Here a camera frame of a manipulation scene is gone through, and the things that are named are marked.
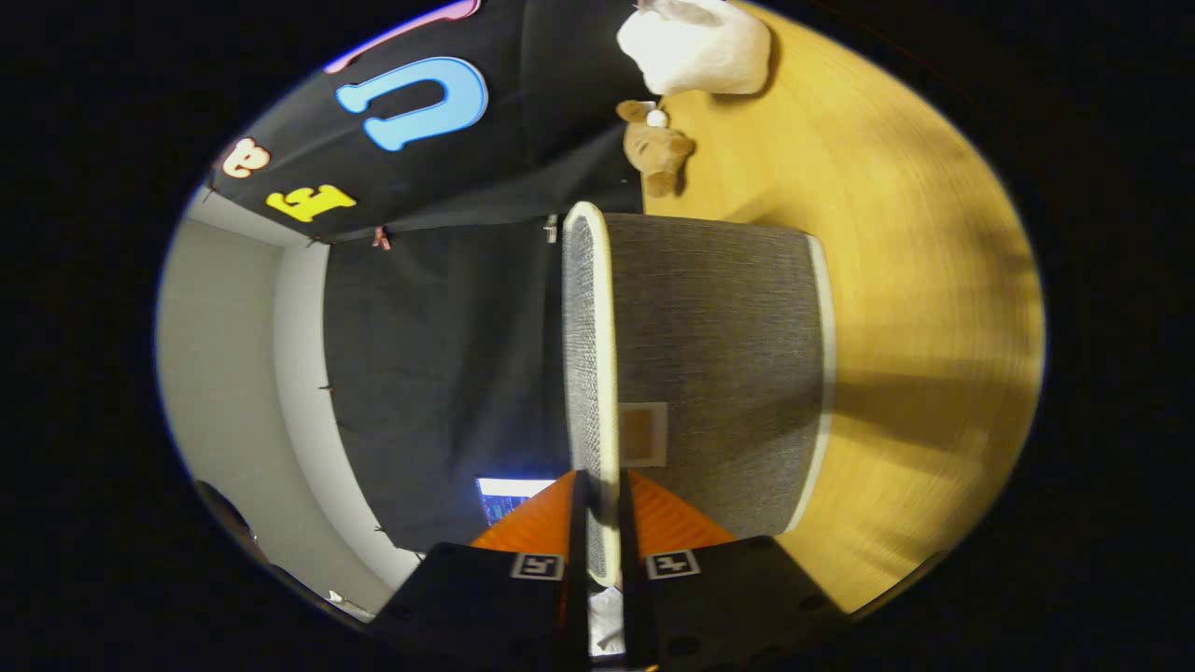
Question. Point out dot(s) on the black backdrop cloth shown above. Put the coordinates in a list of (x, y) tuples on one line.
[(439, 327)]

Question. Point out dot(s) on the dark rounded object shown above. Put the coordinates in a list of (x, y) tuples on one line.
[(224, 511)]

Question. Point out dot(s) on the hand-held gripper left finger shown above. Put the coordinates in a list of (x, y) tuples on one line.
[(495, 607)]

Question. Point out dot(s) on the silver clip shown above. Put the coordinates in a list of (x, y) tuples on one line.
[(551, 228)]

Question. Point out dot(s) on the white plush toy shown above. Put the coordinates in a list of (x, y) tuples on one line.
[(695, 51)]

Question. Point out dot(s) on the lit computer monitor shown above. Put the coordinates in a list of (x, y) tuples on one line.
[(504, 499)]

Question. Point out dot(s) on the reddish clip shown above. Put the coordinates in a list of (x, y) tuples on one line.
[(381, 238)]

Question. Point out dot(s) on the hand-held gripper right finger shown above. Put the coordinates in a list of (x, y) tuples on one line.
[(728, 607)]

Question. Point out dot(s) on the brown plush toy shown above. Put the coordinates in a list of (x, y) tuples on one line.
[(658, 149)]

